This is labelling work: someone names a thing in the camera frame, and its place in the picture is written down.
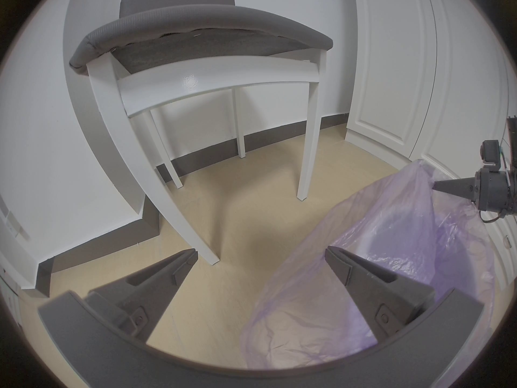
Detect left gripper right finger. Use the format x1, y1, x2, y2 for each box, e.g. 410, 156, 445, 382
324, 246, 435, 342

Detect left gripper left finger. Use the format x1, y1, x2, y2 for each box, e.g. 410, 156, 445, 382
85, 248, 198, 340

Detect purple plastic bag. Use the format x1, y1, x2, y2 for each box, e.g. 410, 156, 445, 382
242, 159, 497, 369

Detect white trash bin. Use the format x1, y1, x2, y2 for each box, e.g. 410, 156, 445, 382
319, 210, 489, 355

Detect white wardrobe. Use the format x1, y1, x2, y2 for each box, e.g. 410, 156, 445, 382
344, 0, 517, 298

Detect white chair grey cushions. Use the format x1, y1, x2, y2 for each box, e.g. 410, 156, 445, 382
69, 0, 334, 266

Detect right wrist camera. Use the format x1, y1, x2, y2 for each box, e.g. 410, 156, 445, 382
478, 139, 502, 169

